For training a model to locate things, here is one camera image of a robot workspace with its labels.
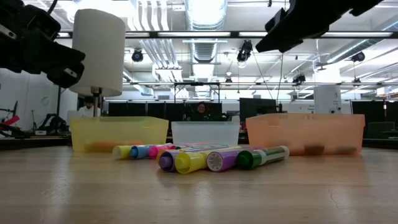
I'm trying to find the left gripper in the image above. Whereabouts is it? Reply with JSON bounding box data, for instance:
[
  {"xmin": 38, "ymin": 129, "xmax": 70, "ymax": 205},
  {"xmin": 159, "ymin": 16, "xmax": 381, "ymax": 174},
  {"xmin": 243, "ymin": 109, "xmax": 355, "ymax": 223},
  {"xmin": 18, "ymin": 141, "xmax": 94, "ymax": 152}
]
[{"xmin": 0, "ymin": 0, "xmax": 86, "ymax": 89}]

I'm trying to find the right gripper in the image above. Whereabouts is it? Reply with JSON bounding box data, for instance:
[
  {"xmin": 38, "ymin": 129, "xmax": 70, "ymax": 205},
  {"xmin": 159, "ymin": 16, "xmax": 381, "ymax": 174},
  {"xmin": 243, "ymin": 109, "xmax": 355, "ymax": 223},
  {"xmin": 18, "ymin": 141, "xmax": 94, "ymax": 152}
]
[{"xmin": 255, "ymin": 0, "xmax": 383, "ymax": 53}]

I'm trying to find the blue highlighter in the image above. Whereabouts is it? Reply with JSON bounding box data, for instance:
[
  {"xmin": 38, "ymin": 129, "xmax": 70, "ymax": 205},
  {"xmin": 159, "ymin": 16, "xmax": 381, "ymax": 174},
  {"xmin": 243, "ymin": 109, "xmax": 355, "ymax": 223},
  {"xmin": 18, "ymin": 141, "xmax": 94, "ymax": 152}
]
[{"xmin": 129, "ymin": 144, "xmax": 154, "ymax": 160}]

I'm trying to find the green Expo marker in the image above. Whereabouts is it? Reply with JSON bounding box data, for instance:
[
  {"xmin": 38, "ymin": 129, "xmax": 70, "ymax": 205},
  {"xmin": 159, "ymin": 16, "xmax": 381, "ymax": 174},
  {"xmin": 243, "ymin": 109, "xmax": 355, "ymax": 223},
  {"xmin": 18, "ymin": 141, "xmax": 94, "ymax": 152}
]
[{"xmin": 236, "ymin": 145, "xmax": 290, "ymax": 170}]

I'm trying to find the golden yellow Sharpie highlighter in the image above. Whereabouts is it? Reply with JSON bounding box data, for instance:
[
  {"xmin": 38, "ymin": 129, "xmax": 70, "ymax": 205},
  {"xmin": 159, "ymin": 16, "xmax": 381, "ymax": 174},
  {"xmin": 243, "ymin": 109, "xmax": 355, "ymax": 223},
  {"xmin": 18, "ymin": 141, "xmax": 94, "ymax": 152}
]
[{"xmin": 156, "ymin": 146, "xmax": 229, "ymax": 163}]

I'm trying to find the white shade wooden base lamp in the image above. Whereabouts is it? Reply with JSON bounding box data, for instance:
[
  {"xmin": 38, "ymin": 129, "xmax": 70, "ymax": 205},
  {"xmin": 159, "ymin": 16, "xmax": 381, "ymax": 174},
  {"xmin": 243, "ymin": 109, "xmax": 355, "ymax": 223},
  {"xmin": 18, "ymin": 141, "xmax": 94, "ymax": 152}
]
[{"xmin": 68, "ymin": 8, "xmax": 127, "ymax": 118}]

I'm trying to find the person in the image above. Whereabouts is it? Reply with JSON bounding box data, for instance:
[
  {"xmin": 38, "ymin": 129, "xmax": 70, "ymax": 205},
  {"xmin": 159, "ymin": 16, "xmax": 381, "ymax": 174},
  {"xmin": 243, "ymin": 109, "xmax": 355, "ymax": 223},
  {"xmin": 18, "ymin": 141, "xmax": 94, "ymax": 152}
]
[
  {"xmin": 186, "ymin": 101, "xmax": 215, "ymax": 122},
  {"xmin": 77, "ymin": 95, "xmax": 102, "ymax": 118}
]

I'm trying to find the white round column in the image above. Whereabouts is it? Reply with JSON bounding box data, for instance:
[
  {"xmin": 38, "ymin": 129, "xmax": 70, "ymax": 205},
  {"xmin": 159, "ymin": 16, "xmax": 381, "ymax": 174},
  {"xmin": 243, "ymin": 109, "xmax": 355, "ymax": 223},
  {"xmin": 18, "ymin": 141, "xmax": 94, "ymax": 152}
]
[{"xmin": 313, "ymin": 85, "xmax": 342, "ymax": 114}]

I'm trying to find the black monitor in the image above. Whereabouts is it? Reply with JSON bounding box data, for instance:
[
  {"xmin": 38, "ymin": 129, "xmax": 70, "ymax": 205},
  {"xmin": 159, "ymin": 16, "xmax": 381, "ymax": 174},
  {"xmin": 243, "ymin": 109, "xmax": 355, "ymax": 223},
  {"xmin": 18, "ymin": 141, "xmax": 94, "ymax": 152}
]
[{"xmin": 239, "ymin": 98, "xmax": 277, "ymax": 123}]

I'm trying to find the red flat object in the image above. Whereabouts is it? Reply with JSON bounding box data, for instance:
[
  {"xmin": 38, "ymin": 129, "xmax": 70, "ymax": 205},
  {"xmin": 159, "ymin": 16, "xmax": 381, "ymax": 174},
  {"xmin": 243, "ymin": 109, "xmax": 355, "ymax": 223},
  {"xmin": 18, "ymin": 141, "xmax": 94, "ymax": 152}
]
[{"xmin": 0, "ymin": 114, "xmax": 21, "ymax": 128}]

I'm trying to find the yellow plastic bin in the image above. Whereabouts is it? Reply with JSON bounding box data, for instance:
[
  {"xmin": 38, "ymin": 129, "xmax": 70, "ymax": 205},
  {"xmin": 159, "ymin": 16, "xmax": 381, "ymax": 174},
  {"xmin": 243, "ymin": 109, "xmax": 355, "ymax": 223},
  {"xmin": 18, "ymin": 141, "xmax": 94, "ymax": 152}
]
[{"xmin": 69, "ymin": 116, "xmax": 169, "ymax": 153}]

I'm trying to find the orange plastic bin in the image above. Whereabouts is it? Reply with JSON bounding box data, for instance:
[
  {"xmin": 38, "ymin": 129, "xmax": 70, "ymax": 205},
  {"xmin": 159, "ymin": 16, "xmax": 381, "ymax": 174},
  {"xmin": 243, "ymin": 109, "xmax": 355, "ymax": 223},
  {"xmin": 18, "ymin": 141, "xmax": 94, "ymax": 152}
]
[{"xmin": 245, "ymin": 113, "xmax": 366, "ymax": 157}]

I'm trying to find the clear plastic bin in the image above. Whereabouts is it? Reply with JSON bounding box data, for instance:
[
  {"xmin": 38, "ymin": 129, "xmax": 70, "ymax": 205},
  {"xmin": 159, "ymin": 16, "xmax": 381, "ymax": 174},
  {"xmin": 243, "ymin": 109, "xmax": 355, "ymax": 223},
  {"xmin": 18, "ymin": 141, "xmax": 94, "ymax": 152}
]
[{"xmin": 171, "ymin": 121, "xmax": 241, "ymax": 146}]

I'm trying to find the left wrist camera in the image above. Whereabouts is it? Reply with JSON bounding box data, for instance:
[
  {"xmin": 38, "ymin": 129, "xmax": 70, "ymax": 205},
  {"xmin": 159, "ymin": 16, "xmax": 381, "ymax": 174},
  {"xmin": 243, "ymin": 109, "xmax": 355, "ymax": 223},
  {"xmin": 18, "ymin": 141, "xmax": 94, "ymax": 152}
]
[{"xmin": 26, "ymin": 6, "xmax": 62, "ymax": 43}]

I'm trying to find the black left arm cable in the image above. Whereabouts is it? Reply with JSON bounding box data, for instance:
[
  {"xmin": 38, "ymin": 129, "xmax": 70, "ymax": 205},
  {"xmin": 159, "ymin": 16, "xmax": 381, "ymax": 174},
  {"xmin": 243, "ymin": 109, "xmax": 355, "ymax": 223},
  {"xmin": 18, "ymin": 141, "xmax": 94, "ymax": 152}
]
[{"xmin": 46, "ymin": 0, "xmax": 60, "ymax": 15}]

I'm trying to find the black overhead frame beam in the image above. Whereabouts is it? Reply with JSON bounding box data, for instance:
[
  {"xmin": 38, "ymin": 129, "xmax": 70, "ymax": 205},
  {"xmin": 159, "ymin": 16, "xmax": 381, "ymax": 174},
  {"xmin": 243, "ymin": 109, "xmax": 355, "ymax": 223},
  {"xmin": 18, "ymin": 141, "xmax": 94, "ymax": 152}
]
[{"xmin": 55, "ymin": 30, "xmax": 398, "ymax": 40}]

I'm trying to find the black partition wall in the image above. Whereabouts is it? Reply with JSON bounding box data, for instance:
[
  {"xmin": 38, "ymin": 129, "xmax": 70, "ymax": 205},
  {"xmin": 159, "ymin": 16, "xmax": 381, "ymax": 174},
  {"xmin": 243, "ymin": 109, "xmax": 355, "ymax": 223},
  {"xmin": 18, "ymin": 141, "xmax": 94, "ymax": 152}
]
[{"xmin": 107, "ymin": 101, "xmax": 223, "ymax": 122}]

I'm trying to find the black aluminium table frame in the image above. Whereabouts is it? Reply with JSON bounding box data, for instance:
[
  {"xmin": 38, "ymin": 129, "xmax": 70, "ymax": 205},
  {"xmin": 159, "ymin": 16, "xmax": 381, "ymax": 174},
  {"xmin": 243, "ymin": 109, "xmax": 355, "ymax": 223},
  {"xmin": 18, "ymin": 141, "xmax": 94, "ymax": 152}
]
[{"xmin": 0, "ymin": 134, "xmax": 398, "ymax": 151}]

